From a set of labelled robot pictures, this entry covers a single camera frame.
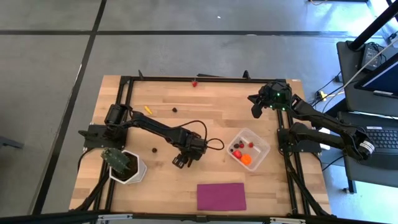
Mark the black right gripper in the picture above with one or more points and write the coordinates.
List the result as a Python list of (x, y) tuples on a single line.
[(276, 98)]

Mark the small yellow toy produce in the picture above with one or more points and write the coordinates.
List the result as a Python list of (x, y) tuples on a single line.
[(148, 110)]

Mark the black aluminium table frame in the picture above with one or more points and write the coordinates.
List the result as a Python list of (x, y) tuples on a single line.
[(217, 79)]

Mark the green cactus plant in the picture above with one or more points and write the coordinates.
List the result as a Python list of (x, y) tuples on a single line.
[(115, 158)]

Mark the orange toy tangerine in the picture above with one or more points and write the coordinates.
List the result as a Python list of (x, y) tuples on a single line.
[(246, 159)]

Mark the grey furniture leg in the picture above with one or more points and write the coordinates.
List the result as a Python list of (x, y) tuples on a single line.
[(9, 143)]

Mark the black power adapter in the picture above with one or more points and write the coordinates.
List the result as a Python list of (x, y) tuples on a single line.
[(371, 56)]

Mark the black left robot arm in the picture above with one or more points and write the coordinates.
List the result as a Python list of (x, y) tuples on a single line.
[(155, 127)]

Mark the purple-pink knitted cloth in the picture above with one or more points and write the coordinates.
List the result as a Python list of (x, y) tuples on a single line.
[(221, 196)]

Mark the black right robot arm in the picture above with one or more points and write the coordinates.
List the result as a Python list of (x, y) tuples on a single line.
[(326, 119)]

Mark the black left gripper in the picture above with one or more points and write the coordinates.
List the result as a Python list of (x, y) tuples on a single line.
[(194, 146)]

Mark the black stand pole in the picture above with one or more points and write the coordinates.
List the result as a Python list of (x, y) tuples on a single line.
[(373, 26)]

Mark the clear plastic tupperware container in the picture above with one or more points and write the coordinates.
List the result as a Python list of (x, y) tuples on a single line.
[(259, 149)]

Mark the yellow power plug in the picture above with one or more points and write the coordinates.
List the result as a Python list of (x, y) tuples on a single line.
[(321, 94)]

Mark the red toy tomato green top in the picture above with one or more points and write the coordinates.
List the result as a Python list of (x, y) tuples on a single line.
[(237, 154)]

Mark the black laptop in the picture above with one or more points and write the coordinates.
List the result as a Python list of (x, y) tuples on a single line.
[(384, 140)]

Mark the white hexagonal plant pot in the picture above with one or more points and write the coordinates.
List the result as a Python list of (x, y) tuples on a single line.
[(138, 172)]

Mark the black horizontal rig beam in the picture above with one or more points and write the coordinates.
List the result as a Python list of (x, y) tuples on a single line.
[(199, 218)]

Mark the desk monitor blue screen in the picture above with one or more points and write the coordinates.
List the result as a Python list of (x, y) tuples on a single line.
[(382, 77)]

